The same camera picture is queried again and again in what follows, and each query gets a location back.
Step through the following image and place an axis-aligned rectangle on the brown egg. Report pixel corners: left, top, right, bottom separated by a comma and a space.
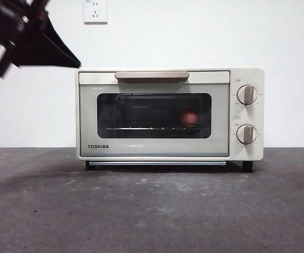
180, 109, 200, 127

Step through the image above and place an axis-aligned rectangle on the silver oven crumb tray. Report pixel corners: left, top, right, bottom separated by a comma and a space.
88, 161, 227, 167

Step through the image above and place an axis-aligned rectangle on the cream Toshiba toaster oven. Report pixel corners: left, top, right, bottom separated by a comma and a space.
75, 67, 264, 173

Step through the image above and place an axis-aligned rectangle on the metal wire oven rack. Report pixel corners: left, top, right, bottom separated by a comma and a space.
106, 126, 203, 131

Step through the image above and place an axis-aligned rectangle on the white wall power socket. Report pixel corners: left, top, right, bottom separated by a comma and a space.
83, 0, 108, 25

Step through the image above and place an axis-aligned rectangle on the beige oven control knob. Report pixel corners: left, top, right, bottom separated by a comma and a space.
236, 84, 259, 105
236, 124, 258, 145

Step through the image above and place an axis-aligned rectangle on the glass oven door with handle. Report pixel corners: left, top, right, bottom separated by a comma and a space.
78, 70, 231, 158

